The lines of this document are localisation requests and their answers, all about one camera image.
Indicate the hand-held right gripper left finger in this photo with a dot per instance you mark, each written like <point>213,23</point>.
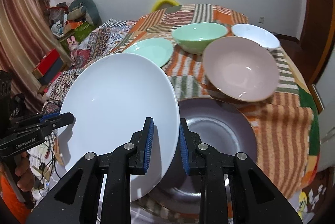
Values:
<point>148,145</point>

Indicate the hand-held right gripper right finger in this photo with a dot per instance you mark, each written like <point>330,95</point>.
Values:
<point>183,150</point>

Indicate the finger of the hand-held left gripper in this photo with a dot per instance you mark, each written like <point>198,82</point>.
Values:
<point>64,119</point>
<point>49,116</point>

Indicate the white plate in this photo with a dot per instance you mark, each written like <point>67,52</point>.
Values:
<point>117,98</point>

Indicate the white bowl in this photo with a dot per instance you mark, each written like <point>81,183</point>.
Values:
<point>253,33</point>

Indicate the person's left hand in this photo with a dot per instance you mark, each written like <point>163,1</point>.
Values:
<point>24,177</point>

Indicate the dark purple plate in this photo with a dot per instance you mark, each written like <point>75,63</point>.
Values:
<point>222,132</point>

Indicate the red box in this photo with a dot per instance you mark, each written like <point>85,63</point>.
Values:
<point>48,60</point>

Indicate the green cardboard box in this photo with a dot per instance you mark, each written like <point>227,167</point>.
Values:
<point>81,29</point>

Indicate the patterned quilt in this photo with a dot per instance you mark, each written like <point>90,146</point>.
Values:
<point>104,35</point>

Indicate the green plate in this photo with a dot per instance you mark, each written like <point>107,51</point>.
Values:
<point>149,48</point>

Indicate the pink bowl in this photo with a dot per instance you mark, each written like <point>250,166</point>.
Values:
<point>240,69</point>

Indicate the striped patchwork blanket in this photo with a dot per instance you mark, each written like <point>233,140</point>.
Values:
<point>282,122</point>

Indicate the brown striped curtain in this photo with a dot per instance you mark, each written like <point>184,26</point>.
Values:
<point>21,17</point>

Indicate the grey-green plush toy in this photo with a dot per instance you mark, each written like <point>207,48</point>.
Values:
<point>86,8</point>

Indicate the green bowl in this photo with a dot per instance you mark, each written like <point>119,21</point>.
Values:
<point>199,33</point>

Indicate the cartoon print bedsheet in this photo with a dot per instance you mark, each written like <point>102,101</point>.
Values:
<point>311,195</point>

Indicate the white cabinet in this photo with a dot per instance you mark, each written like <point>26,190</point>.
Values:
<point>327,140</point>

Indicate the wooden wardrobe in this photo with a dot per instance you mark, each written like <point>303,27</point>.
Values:
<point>319,17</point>

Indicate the wall socket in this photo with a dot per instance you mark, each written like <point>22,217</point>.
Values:
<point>261,19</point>

